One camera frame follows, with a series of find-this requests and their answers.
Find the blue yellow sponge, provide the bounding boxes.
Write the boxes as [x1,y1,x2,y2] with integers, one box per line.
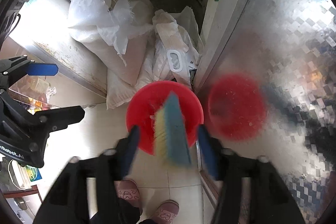
[153,92,191,168]

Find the red trash bin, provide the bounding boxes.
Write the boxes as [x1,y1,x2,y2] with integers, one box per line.
[126,81,204,155]

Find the pink slipper left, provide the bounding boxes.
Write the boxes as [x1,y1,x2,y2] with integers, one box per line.
[117,178,143,214]

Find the pink slipper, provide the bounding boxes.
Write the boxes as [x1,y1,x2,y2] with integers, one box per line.
[150,200,179,224]
[117,178,143,214]

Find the pink slipper right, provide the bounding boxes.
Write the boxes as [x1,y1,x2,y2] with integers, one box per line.
[150,200,179,224]

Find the metal cabinet door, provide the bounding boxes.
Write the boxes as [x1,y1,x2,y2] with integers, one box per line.
[195,0,335,223]

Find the white woven sack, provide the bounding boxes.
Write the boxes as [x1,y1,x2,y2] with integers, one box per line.
[67,0,154,109]

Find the white plastic packaging bag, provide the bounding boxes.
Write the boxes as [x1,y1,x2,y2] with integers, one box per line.
[152,6,204,88]

